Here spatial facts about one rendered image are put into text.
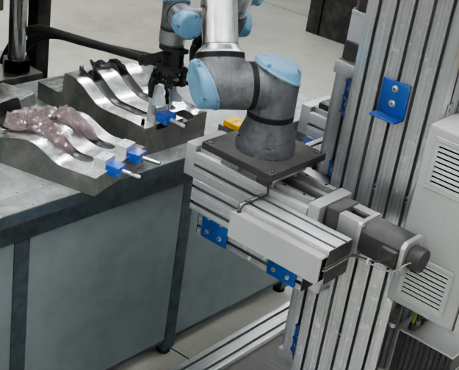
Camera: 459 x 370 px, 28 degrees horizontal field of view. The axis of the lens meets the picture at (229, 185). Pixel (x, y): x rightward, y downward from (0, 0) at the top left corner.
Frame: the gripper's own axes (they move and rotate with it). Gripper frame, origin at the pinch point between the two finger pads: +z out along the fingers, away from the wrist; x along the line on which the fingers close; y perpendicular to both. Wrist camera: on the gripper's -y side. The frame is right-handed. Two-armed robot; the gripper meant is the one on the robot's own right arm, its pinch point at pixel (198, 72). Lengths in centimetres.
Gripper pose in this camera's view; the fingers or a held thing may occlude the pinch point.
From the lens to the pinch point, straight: 298.0
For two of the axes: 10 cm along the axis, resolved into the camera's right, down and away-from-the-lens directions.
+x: 6.7, -2.5, 7.0
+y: 7.3, 3.9, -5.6
